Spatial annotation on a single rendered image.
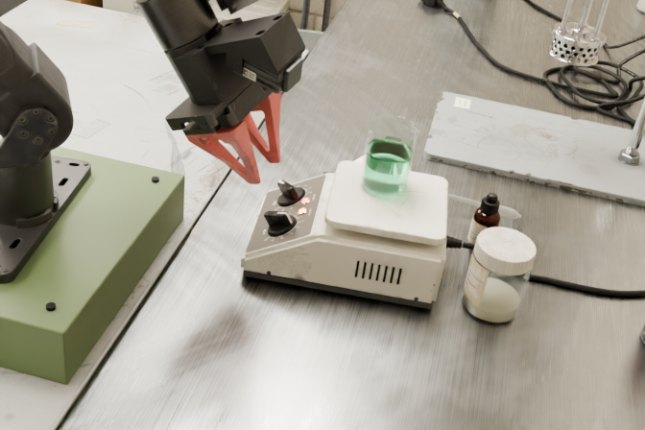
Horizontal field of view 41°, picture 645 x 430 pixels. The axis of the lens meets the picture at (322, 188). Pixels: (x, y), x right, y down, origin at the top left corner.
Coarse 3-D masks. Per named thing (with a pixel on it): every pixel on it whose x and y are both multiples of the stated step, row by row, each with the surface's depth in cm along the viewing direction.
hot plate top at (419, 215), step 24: (360, 168) 91; (336, 192) 87; (360, 192) 87; (408, 192) 88; (432, 192) 89; (336, 216) 83; (360, 216) 83; (384, 216) 84; (408, 216) 84; (432, 216) 85; (408, 240) 82; (432, 240) 82
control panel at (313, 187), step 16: (320, 176) 94; (272, 192) 95; (320, 192) 90; (272, 208) 92; (288, 208) 90; (256, 224) 90; (304, 224) 86; (256, 240) 87; (272, 240) 86; (288, 240) 84
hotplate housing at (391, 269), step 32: (320, 224) 85; (256, 256) 85; (288, 256) 85; (320, 256) 84; (352, 256) 84; (384, 256) 83; (416, 256) 83; (320, 288) 87; (352, 288) 86; (384, 288) 85; (416, 288) 84
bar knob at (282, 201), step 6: (282, 180) 92; (282, 186) 91; (288, 186) 91; (282, 192) 92; (288, 192) 90; (294, 192) 90; (300, 192) 91; (282, 198) 92; (288, 198) 91; (294, 198) 90; (300, 198) 91; (282, 204) 91; (288, 204) 91
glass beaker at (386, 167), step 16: (400, 112) 87; (368, 128) 84; (384, 128) 87; (400, 128) 87; (416, 128) 86; (368, 144) 85; (384, 144) 83; (400, 144) 83; (368, 160) 85; (384, 160) 84; (400, 160) 84; (368, 176) 86; (384, 176) 85; (400, 176) 85; (368, 192) 87; (384, 192) 86; (400, 192) 87
